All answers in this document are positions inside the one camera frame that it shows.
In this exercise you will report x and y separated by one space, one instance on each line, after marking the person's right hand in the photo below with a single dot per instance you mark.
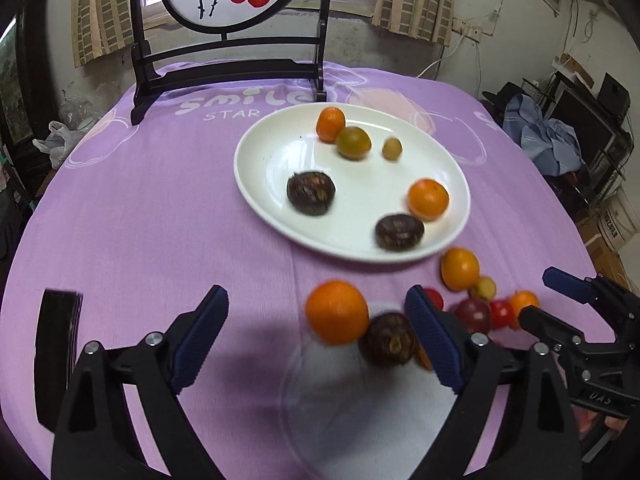
586 418

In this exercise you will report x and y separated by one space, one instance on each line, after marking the red cherry tomato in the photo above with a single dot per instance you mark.
501 313
434 298

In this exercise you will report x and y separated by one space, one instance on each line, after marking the black monitor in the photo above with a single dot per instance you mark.
585 120

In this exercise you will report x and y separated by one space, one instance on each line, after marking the white plastic bag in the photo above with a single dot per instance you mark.
57 140

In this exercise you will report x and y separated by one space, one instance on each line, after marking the black flat object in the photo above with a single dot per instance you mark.
55 355

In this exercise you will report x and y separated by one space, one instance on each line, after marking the tiny orange fruit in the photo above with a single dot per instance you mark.
523 301

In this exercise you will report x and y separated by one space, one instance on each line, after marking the black hat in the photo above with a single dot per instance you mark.
502 96

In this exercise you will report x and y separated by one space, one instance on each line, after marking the dark wooden cabinet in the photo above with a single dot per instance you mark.
20 110

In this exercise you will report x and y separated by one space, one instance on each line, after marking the blue cloth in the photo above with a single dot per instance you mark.
550 145

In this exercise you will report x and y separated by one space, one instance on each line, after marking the white plate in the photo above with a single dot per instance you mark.
280 160

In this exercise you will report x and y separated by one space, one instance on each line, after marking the cardboard box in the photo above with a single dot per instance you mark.
615 225

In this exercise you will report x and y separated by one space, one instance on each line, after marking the green tangerine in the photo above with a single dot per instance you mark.
352 142

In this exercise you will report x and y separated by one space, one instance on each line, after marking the small yellow fruit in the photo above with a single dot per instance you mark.
391 149
484 287

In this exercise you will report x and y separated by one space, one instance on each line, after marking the clear round plate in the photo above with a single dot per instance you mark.
350 410

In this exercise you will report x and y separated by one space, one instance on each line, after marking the white wall socket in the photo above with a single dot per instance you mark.
470 30

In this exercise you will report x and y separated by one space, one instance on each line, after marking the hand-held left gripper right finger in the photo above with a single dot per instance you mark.
435 342

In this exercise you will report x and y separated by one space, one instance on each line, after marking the dark red round fruit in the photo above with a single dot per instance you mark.
472 315

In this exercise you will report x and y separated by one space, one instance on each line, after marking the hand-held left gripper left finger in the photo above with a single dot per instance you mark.
197 342

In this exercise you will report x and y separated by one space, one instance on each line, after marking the dark brown water chestnut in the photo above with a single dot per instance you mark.
387 345
310 192
399 231

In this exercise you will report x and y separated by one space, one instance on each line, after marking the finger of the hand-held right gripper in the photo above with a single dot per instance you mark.
547 329
570 286

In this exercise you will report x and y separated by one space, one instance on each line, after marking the purple printed tablecloth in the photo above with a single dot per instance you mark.
150 210

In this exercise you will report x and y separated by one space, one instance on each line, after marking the small orange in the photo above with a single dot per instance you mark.
330 122
427 200
460 268

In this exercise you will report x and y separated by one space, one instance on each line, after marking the large orange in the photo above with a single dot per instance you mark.
336 312

